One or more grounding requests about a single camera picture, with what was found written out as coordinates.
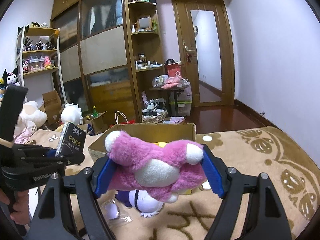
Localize pink cloth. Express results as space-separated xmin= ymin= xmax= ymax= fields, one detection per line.
xmin=14 ymin=127 xmax=33 ymax=144

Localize red box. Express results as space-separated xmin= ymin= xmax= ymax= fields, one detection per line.
xmin=165 ymin=64 xmax=182 ymax=79

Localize zebra striped plush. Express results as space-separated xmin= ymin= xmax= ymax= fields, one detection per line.
xmin=145 ymin=99 xmax=166 ymax=112

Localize purple and white plush toy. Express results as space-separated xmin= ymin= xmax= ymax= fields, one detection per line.
xmin=115 ymin=189 xmax=165 ymax=218

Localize person's left hand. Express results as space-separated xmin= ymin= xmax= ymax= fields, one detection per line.
xmin=0 ymin=187 xmax=33 ymax=227

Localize pink packets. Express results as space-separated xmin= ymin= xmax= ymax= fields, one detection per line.
xmin=160 ymin=77 xmax=187 ymax=89

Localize pink plush toy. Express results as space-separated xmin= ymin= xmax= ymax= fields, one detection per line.
xmin=104 ymin=129 xmax=208 ymax=204

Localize light purple soft pad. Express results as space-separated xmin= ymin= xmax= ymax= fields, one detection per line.
xmin=104 ymin=200 xmax=121 ymax=220

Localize clear plastic storage box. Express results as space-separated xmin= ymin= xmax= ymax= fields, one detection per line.
xmin=169 ymin=85 xmax=192 ymax=117

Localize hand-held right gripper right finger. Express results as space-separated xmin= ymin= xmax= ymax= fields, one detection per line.
xmin=200 ymin=144 xmax=293 ymax=240

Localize brown flower blanket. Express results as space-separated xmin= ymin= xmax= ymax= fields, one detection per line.
xmin=25 ymin=125 xmax=320 ymax=240

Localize large white plush dog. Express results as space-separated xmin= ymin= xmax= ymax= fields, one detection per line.
xmin=14 ymin=100 xmax=48 ymax=137

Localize wooden wardrobe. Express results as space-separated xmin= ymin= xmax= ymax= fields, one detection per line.
xmin=51 ymin=0 xmax=166 ymax=135

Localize wicker basket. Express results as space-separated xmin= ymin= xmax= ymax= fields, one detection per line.
xmin=142 ymin=109 xmax=167 ymax=123

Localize wooden door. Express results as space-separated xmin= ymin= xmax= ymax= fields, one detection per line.
xmin=172 ymin=0 xmax=236 ymax=107

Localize small picture frame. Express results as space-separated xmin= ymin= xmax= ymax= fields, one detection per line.
xmin=137 ymin=15 xmax=152 ymax=30

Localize white figurine shelf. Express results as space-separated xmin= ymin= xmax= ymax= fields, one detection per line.
xmin=15 ymin=25 xmax=67 ymax=103

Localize floor cardboard box with bottles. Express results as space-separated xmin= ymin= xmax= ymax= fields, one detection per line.
xmin=84 ymin=111 xmax=109 ymax=135

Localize black face box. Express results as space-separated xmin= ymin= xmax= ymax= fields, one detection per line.
xmin=55 ymin=122 xmax=87 ymax=158

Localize row of dark figurines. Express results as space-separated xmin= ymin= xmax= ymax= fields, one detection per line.
xmin=23 ymin=38 xmax=55 ymax=52

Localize small side table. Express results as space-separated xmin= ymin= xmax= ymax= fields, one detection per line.
xmin=149 ymin=84 xmax=190 ymax=117

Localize pink floor bag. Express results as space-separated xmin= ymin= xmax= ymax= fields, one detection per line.
xmin=164 ymin=116 xmax=186 ymax=125

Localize black and white plush doll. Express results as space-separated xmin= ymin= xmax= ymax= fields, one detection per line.
xmin=2 ymin=67 xmax=20 ymax=86

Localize red paper bag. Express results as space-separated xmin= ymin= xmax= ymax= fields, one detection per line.
xmin=115 ymin=111 xmax=137 ymax=125

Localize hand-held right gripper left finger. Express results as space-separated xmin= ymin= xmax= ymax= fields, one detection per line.
xmin=31 ymin=155 xmax=118 ymax=240

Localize white round plush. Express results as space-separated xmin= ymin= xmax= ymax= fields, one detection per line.
xmin=61 ymin=102 xmax=83 ymax=125

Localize floor cardboard box with flaps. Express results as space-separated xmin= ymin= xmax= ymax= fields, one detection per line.
xmin=39 ymin=90 xmax=63 ymax=127

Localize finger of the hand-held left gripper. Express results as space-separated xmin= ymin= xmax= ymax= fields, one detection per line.
xmin=14 ymin=144 xmax=59 ymax=158
xmin=25 ymin=154 xmax=85 ymax=167

